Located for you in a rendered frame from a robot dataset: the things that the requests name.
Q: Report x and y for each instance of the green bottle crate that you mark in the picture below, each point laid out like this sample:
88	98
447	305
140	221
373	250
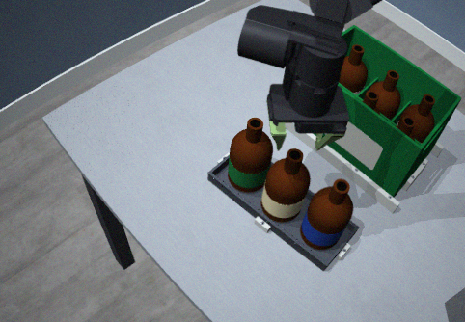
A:
374	145

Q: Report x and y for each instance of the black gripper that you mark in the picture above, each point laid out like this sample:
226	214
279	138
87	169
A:
310	109

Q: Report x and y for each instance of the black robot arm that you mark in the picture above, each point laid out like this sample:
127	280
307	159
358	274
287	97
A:
269	35

